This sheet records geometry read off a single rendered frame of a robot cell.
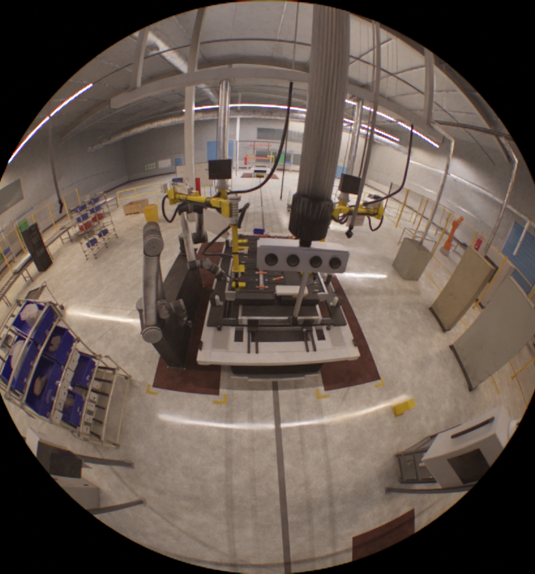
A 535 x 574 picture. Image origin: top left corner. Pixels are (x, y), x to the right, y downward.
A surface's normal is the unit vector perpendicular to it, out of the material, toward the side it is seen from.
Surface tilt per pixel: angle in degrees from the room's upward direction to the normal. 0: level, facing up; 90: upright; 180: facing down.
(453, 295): 90
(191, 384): 0
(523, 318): 90
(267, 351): 0
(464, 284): 90
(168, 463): 0
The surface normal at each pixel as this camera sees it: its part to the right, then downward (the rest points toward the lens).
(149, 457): 0.07, -0.75
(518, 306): -1.00, -0.02
